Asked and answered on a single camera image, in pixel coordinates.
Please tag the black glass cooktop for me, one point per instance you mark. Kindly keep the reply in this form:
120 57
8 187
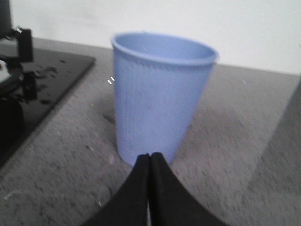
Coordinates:
43 84

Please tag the black pot support grate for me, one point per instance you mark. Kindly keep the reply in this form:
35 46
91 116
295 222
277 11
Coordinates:
12 74

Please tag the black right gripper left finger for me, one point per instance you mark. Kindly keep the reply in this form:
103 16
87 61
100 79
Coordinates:
128 207

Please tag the light blue ribbed cup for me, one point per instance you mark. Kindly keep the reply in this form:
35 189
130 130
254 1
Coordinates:
158 81

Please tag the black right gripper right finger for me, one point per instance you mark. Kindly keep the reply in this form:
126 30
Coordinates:
169 201

